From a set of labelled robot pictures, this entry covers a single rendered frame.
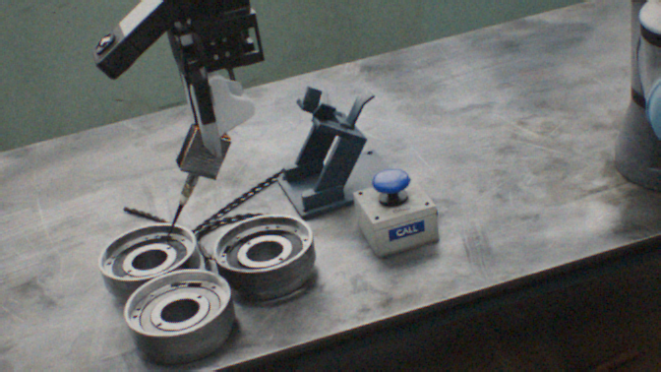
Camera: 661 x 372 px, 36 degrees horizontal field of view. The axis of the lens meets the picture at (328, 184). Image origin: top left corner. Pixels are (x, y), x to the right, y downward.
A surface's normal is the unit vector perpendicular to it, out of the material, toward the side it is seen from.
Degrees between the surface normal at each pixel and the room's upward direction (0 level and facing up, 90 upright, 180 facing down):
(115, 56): 90
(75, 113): 90
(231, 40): 90
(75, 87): 90
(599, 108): 0
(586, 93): 0
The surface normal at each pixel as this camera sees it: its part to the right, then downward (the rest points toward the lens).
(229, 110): 0.32, 0.40
